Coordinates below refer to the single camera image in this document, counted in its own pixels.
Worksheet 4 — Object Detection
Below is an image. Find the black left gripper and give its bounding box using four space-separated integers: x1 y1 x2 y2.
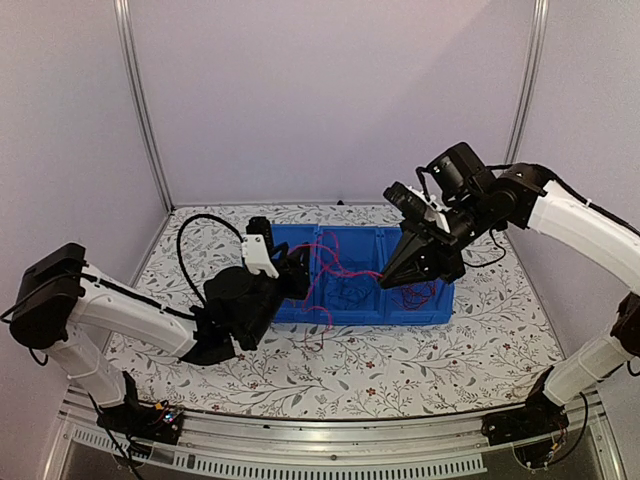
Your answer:
242 242 309 348

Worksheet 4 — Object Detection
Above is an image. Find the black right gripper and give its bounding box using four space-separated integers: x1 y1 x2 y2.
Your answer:
378 191 492 287

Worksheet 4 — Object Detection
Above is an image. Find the red cable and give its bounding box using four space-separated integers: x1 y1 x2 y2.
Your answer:
389 279 444 312
292 232 389 354

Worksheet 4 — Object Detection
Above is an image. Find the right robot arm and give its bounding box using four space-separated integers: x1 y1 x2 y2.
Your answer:
378 142 639 436

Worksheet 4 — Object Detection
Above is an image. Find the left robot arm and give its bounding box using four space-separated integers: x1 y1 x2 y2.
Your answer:
1 217 312 434

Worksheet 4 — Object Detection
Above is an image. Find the blue plastic bin far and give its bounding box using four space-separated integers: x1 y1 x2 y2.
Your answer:
272 224 319 324

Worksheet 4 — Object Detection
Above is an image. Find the blue plastic bin near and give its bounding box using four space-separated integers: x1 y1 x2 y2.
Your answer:
377 227 455 326

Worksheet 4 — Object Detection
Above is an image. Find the floral tablecloth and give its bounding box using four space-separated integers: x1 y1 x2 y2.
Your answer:
105 204 562 419

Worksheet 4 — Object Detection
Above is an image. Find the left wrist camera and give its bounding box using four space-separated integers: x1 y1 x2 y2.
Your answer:
241 216 279 279

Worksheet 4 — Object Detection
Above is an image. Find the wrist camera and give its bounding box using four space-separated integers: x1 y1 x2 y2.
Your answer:
241 216 279 279
383 182 451 233

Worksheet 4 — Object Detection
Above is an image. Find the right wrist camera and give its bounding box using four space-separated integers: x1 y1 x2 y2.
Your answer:
383 182 451 233

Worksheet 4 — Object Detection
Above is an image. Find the left aluminium corner post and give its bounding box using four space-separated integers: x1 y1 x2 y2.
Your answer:
113 0 175 213

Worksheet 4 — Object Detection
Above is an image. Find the aluminium corner post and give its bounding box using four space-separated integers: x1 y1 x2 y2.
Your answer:
504 0 549 165
113 0 175 213

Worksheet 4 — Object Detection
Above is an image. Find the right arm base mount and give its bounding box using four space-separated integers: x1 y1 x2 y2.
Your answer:
481 386 569 469

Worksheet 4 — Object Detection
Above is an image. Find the right aluminium corner post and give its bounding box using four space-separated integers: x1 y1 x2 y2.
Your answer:
504 0 549 165

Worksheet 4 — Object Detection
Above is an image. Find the aluminium front rail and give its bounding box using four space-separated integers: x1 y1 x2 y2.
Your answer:
43 388 627 479

